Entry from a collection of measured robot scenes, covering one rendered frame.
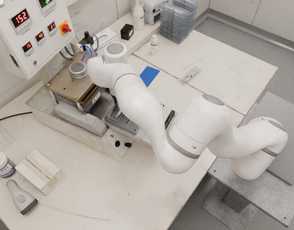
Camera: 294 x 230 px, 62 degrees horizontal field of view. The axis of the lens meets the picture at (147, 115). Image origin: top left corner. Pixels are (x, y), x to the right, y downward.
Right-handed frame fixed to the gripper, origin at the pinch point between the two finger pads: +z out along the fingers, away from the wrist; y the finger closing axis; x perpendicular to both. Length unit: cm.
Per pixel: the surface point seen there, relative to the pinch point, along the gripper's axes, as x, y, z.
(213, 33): -208, 4, 102
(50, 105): 12.8, 35.7, 8.5
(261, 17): -232, -42, 79
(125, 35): -63, 37, 18
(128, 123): 7.0, -6.6, 3.5
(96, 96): 4.2, 11.4, -2.4
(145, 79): -39.6, 9.2, 26.5
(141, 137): 10.0, -15.1, 4.5
